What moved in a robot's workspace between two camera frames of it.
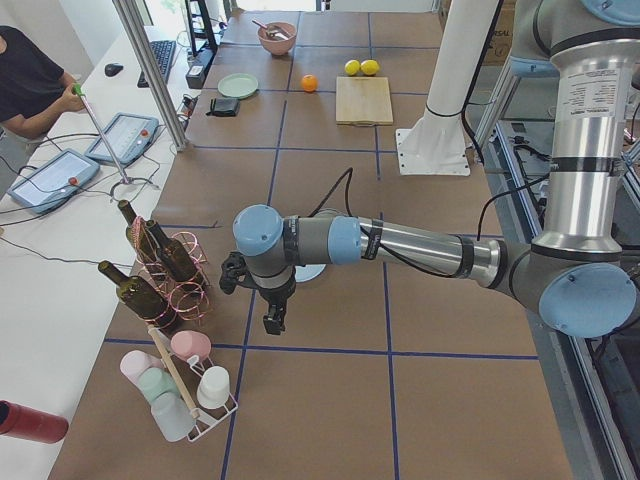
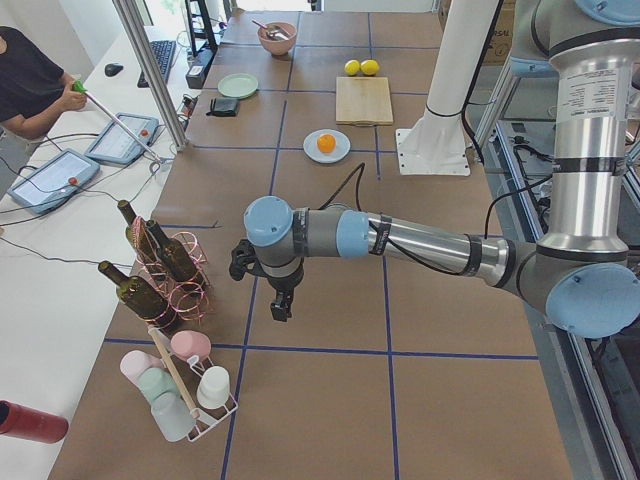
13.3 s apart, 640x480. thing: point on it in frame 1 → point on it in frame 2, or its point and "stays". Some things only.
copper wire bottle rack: x=176 y=264 stays
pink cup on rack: x=186 y=343 stays
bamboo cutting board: x=363 y=101 stays
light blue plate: x=308 y=271 → x=326 y=145
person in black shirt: x=34 y=90 stays
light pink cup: x=134 y=362 stays
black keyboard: x=163 y=52 stays
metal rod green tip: x=78 y=89 → x=156 y=166
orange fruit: x=309 y=83 → x=326 y=143
